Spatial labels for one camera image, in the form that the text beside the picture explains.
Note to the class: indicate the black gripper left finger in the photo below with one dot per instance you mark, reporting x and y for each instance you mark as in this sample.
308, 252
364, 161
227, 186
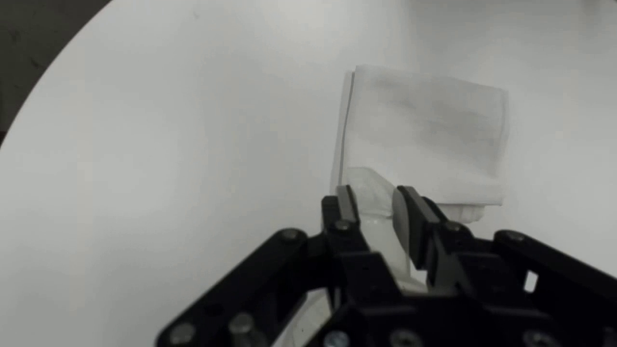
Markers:
350, 271

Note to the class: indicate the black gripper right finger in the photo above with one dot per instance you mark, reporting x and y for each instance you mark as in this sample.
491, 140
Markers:
464, 264

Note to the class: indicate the clear plastic jar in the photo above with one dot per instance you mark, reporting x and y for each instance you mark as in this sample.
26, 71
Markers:
377, 194

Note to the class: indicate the white folded cloth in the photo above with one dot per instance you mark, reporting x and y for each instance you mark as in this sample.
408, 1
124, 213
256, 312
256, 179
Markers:
425, 129

